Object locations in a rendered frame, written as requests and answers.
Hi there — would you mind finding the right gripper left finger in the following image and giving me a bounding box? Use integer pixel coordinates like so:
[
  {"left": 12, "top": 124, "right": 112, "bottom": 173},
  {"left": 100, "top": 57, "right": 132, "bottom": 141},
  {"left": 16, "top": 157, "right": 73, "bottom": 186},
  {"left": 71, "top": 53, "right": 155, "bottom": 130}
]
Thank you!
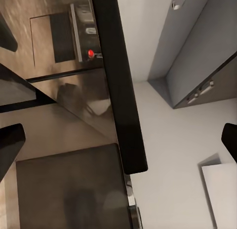
[{"left": 0, "top": 123, "right": 26, "bottom": 182}]

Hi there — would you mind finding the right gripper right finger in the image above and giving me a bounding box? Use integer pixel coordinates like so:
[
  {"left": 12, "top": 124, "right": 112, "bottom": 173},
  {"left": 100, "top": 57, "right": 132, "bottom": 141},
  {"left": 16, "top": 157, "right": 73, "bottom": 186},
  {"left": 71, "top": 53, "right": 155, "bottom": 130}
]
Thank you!
[{"left": 221, "top": 123, "right": 237, "bottom": 163}]

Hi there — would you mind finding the poster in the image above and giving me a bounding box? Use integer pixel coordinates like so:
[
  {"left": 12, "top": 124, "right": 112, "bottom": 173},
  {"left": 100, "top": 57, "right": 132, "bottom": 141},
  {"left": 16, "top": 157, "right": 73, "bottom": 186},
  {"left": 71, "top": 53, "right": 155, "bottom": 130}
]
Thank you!
[{"left": 92, "top": 0, "right": 148, "bottom": 175}]

